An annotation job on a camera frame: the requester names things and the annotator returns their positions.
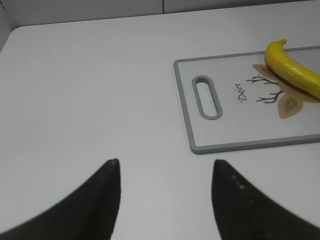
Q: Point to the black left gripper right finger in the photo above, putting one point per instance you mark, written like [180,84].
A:
[243,212]

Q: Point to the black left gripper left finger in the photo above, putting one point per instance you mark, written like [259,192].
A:
[88,213]

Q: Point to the yellow plastic banana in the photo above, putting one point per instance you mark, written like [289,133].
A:
[290,70]

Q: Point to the white grey cutting board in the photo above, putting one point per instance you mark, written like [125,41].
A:
[232,102]

